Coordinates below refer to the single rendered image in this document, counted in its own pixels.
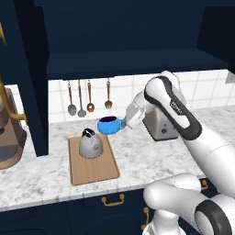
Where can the blue mug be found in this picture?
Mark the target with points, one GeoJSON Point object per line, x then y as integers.
{"type": "Point", "coordinates": [108, 126]}

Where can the metal hanging ladle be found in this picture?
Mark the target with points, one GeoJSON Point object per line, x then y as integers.
{"type": "Point", "coordinates": [81, 112]}

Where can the brown coffee machine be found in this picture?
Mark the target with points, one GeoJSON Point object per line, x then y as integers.
{"type": "Point", "coordinates": [9, 143]}

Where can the navy cabinet door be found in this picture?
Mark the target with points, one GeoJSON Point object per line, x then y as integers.
{"type": "Point", "coordinates": [218, 30]}
{"type": "Point", "coordinates": [33, 76]}

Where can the silver toaster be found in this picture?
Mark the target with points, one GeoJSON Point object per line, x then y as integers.
{"type": "Point", "coordinates": [160, 125]}

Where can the metal hanging spoon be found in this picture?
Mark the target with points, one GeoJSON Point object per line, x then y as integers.
{"type": "Point", "coordinates": [72, 108]}

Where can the navy drawer front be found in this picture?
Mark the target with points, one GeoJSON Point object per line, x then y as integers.
{"type": "Point", "coordinates": [33, 220]}
{"type": "Point", "coordinates": [101, 218]}
{"type": "Point", "coordinates": [212, 191]}

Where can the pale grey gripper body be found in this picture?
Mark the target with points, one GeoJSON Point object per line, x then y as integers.
{"type": "Point", "coordinates": [135, 113]}

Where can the wooden hanging fork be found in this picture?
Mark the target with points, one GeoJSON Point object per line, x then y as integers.
{"type": "Point", "coordinates": [108, 103]}

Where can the navy wall cabinet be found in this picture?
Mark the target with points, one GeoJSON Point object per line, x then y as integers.
{"type": "Point", "coordinates": [128, 65]}

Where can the wooden hanging spoon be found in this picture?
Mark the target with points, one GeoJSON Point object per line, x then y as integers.
{"type": "Point", "coordinates": [90, 106]}

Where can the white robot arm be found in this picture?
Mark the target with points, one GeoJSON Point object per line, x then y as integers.
{"type": "Point", "coordinates": [186, 122]}

